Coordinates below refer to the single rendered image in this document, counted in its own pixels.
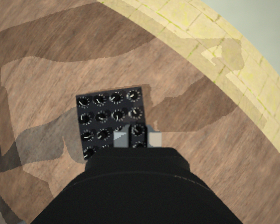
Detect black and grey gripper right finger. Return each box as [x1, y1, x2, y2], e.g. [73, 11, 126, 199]
[144, 125, 162, 147]

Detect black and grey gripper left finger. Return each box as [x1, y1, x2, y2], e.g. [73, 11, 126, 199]
[114, 125, 132, 147]

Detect black knob box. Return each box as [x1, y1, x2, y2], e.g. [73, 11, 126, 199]
[76, 86, 146, 160]

